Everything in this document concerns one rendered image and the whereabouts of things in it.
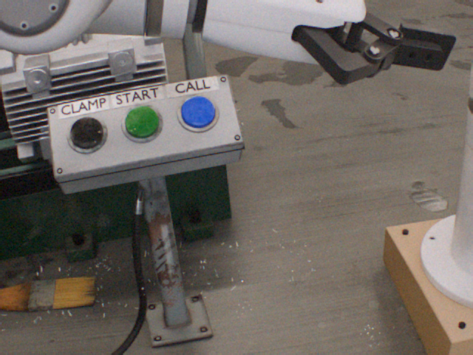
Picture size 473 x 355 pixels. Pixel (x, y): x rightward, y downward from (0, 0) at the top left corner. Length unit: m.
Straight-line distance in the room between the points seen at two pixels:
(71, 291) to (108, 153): 0.28
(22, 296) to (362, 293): 0.42
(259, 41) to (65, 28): 0.13
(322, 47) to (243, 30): 0.05
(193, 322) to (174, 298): 0.05
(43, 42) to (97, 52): 0.44
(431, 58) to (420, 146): 0.64
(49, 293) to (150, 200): 0.24
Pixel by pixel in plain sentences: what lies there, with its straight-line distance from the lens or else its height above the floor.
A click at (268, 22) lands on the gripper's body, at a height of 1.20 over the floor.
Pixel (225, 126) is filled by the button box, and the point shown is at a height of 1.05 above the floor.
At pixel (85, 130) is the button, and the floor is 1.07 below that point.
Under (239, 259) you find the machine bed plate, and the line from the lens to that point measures 0.81.
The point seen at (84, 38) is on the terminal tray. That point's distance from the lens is 0.76.
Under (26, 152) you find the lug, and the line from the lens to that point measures 0.80.
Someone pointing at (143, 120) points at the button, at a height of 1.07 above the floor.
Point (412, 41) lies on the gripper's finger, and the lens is 0.40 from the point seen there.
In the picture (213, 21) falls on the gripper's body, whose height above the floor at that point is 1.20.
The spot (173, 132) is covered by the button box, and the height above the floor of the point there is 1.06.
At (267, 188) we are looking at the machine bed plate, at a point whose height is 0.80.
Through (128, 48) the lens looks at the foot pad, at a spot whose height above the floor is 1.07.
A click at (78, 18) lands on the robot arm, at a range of 0.32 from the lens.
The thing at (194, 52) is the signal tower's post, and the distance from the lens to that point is 1.14.
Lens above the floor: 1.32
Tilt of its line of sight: 33 degrees down
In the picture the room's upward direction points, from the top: 5 degrees counter-clockwise
